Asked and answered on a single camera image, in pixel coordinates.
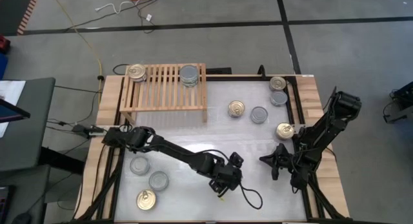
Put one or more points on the black table clamp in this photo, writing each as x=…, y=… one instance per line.
x=261, y=71

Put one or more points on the grey desk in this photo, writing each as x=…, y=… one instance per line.
x=29, y=137

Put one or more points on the black monitor blue screen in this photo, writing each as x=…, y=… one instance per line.
x=9, y=111

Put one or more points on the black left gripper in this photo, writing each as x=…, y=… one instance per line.
x=227, y=177

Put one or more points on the dark laptop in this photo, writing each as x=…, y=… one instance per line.
x=4, y=201

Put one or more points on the white paper sheet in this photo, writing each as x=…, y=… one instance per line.
x=13, y=91

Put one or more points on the wooden slatted shelf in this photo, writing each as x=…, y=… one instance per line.
x=161, y=106

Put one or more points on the blue object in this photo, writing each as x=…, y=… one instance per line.
x=2, y=66

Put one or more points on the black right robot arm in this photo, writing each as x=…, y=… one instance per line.
x=322, y=130

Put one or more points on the black flat block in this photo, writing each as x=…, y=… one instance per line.
x=217, y=71

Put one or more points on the white plug adapter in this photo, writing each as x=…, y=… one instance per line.
x=148, y=17

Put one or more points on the silver-lid green-label tuna can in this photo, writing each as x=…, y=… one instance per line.
x=188, y=73
x=139, y=166
x=189, y=85
x=158, y=180
x=259, y=115
x=278, y=98

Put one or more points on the red object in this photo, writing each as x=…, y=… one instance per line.
x=4, y=44

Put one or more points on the dark mat orange striped edge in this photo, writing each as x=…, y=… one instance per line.
x=13, y=11

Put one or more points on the black floor tape line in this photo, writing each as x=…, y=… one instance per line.
x=193, y=25
x=287, y=33

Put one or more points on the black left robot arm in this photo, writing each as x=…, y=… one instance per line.
x=180, y=153

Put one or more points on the black power strip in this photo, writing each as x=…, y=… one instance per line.
x=85, y=130

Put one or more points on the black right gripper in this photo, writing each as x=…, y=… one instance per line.
x=287, y=159

